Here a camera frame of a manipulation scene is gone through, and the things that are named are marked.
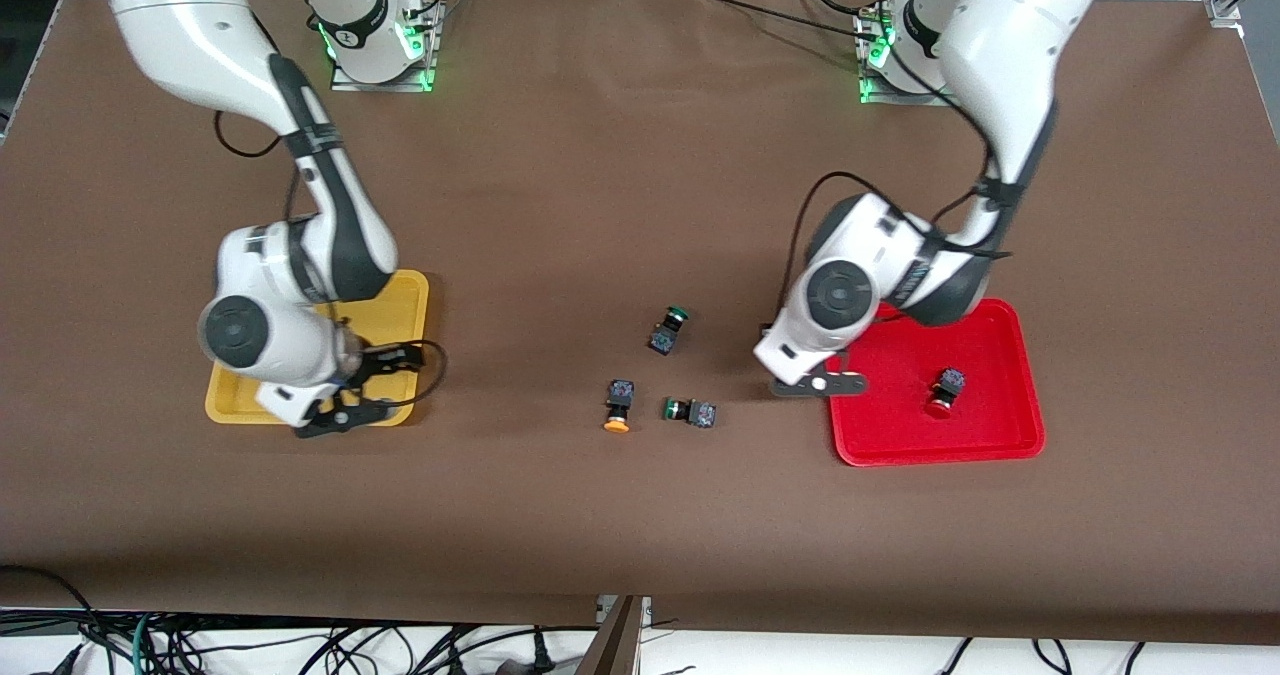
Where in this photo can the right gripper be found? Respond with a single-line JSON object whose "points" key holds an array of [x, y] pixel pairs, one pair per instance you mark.
{"points": [[383, 361]]}

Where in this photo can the yellow plastic tray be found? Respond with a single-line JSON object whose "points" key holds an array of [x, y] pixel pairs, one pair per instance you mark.
{"points": [[400, 305]]}

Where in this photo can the red push button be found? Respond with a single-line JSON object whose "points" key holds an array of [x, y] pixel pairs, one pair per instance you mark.
{"points": [[948, 383]]}

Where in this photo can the yellow push button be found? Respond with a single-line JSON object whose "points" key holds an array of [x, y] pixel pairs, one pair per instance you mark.
{"points": [[620, 395]]}

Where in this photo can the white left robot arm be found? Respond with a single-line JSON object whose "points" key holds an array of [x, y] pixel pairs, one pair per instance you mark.
{"points": [[1000, 55]]}

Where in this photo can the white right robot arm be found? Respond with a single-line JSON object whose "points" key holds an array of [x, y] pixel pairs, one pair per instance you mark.
{"points": [[170, 15]]}

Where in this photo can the green push button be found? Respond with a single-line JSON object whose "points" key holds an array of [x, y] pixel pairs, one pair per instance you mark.
{"points": [[700, 415], [664, 338]]}

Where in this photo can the red plastic tray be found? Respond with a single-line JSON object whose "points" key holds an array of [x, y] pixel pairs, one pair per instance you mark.
{"points": [[980, 435]]}

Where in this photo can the brown table cover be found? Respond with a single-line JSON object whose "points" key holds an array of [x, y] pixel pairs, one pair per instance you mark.
{"points": [[600, 205]]}

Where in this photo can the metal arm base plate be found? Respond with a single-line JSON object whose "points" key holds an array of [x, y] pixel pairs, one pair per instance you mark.
{"points": [[870, 95], [350, 83]]}

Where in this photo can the silver post bracket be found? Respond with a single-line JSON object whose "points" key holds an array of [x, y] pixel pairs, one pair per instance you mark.
{"points": [[645, 610]]}

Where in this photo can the brown table post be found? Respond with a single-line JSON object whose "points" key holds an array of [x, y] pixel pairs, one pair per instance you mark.
{"points": [[612, 650]]}

